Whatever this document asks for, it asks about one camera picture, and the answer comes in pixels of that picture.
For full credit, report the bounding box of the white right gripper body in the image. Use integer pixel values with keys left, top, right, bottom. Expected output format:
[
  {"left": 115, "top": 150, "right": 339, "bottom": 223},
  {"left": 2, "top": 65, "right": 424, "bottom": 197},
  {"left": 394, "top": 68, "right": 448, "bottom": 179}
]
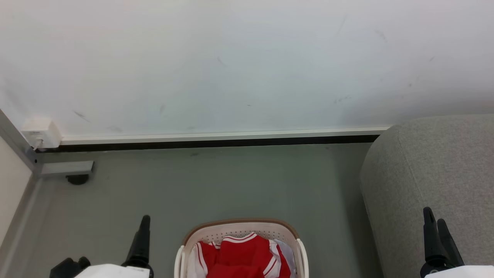
[{"left": 420, "top": 263, "right": 494, "bottom": 278}]

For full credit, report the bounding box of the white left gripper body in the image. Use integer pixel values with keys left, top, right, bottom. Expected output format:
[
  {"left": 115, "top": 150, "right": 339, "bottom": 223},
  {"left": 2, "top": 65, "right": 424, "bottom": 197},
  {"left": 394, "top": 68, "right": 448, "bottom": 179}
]
[{"left": 75, "top": 264, "right": 151, "bottom": 278}]

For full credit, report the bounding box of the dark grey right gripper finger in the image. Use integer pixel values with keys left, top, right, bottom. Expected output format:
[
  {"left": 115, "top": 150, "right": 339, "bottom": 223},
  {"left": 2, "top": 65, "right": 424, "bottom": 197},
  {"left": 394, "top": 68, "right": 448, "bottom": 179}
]
[
  {"left": 423, "top": 207, "right": 448, "bottom": 265},
  {"left": 437, "top": 219, "right": 465, "bottom": 267}
]

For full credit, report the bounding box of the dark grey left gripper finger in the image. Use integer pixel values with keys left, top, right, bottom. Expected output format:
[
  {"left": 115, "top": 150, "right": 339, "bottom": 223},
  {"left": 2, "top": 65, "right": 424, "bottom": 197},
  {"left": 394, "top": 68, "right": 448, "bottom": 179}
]
[{"left": 123, "top": 215, "right": 154, "bottom": 278}]

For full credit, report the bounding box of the red and white jersey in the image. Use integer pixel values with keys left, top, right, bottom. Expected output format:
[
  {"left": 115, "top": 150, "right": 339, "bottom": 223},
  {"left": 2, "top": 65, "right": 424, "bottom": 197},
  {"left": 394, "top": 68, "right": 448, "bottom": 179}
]
[{"left": 197, "top": 232, "right": 292, "bottom": 278}]

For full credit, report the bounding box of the grey fabric sofa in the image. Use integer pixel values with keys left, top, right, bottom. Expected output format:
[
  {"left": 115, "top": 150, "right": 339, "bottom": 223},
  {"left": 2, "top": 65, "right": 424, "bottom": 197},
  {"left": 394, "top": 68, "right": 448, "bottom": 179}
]
[{"left": 360, "top": 114, "right": 494, "bottom": 278}]

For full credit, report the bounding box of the white perforated laundry basket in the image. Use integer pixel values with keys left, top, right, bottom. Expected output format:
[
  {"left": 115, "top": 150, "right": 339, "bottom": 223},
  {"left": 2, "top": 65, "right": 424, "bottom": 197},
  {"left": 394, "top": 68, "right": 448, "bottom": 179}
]
[{"left": 174, "top": 219, "right": 309, "bottom": 278}]

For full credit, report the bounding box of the white and black baseboard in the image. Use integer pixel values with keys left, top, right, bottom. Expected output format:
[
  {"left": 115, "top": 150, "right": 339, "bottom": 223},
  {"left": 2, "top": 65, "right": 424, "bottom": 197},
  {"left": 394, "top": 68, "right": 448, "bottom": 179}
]
[{"left": 37, "top": 125, "right": 392, "bottom": 153}]

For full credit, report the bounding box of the white cloth garment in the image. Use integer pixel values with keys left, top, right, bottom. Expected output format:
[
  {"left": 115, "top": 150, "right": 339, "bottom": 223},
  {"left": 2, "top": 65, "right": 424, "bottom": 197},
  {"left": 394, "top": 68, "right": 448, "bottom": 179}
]
[{"left": 186, "top": 239, "right": 298, "bottom": 278}]

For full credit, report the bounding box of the white wall outlet box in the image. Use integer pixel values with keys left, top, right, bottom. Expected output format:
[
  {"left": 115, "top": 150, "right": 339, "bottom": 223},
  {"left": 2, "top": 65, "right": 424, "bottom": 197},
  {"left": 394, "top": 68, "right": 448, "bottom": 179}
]
[{"left": 21, "top": 118, "right": 62, "bottom": 150}]

